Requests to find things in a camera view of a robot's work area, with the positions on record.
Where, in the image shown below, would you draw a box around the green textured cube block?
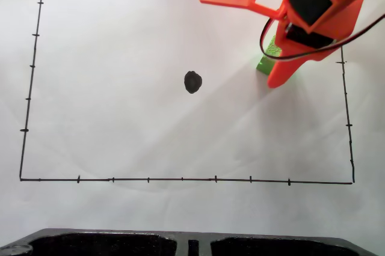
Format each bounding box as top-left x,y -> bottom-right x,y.
256,35 -> 283,76

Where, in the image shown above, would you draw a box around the white paper sheet black lines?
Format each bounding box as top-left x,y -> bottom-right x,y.
0,0 -> 385,255

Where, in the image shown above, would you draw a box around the black dot mark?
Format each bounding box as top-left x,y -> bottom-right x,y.
183,70 -> 203,95

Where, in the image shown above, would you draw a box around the black red servo cable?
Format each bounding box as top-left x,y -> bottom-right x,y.
259,14 -> 385,62

